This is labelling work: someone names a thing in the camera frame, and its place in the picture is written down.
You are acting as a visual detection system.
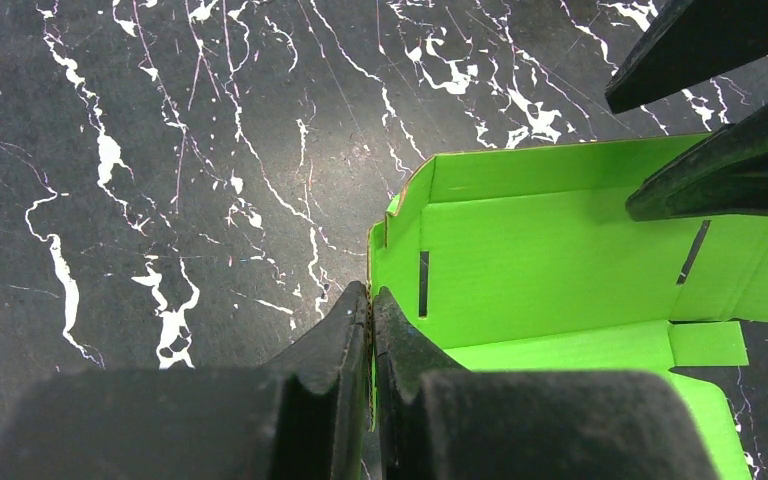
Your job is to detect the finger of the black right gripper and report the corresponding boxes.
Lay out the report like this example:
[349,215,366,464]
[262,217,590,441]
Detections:
[605,0,768,113]
[625,104,768,221]

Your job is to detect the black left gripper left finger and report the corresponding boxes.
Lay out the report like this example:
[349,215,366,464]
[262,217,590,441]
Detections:
[0,282,369,479]

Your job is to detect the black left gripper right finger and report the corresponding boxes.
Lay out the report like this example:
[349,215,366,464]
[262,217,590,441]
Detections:
[372,289,718,479]

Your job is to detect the green paper box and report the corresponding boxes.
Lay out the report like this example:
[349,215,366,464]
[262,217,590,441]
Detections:
[368,135,768,479]

